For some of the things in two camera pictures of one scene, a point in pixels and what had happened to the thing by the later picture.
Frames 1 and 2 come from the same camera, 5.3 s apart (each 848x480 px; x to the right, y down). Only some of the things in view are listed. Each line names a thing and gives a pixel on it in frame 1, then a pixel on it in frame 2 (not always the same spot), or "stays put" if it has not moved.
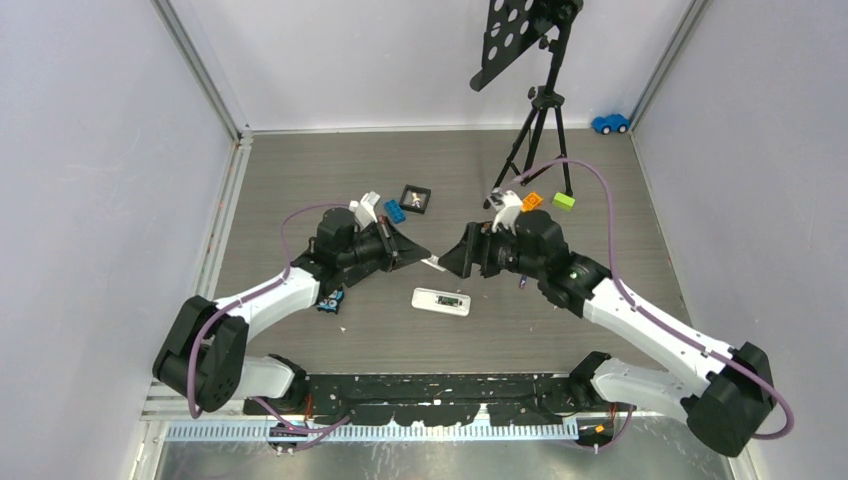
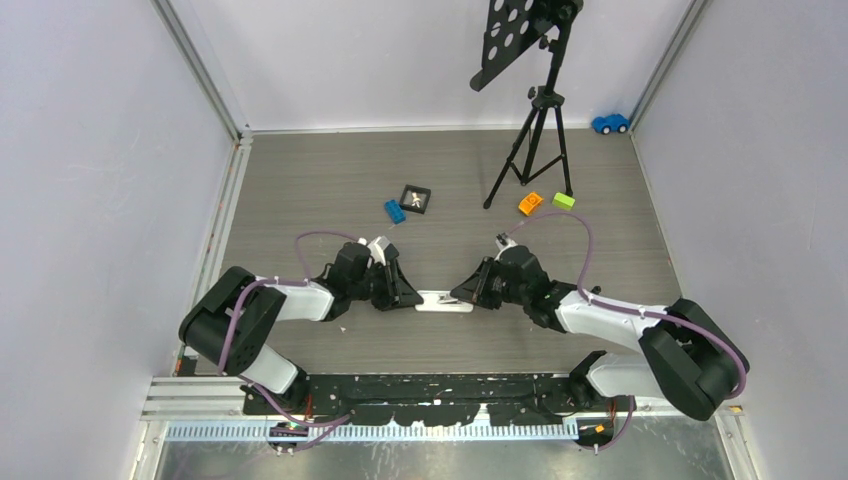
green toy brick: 563,202 stays put
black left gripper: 399,250 -> 397,292
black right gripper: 475,247 -> 475,290
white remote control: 441,302 stays put
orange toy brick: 531,202 stays put
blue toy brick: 394,209 stays put
